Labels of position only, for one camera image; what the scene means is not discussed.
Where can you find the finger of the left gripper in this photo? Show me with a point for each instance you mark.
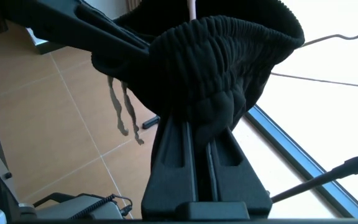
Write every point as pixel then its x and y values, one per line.
pixel 57 21

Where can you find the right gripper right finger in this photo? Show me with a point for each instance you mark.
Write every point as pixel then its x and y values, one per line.
pixel 241 183

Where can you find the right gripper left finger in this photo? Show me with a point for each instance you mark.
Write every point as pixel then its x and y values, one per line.
pixel 169 180

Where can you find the black shorts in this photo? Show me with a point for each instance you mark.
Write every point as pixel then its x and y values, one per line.
pixel 210 62

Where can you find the pink clothes hanger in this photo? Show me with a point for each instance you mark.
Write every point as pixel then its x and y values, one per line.
pixel 322 80
pixel 192 9

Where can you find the black clothes rack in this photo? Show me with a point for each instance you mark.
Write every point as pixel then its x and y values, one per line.
pixel 353 166

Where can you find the window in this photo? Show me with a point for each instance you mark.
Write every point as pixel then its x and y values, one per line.
pixel 291 149

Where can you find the beige curtain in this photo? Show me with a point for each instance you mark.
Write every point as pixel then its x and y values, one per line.
pixel 134 3

